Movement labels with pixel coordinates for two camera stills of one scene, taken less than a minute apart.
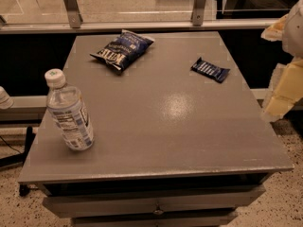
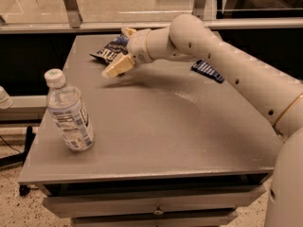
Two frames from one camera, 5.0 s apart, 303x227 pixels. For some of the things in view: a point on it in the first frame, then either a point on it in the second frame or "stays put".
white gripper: [294, 32] -> [137, 46]
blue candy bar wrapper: [210, 70] stays put
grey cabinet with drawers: [171, 148] stays put
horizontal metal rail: [42, 27] stays put
